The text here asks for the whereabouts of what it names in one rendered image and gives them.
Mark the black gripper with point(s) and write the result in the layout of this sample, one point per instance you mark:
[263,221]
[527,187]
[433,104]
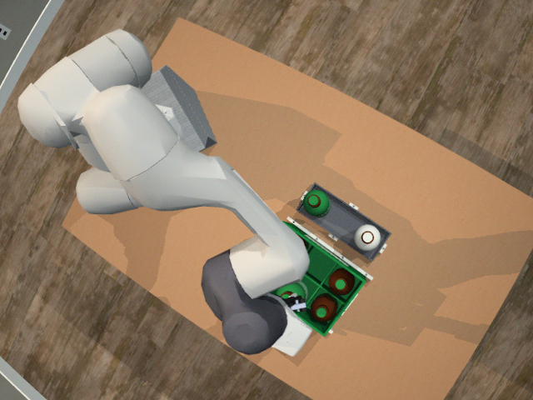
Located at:
[295,303]

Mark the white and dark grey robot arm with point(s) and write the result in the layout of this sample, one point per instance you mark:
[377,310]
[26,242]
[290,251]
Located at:
[144,151]

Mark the green bottle crate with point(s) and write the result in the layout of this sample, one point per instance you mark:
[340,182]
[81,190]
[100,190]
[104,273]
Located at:
[321,264]

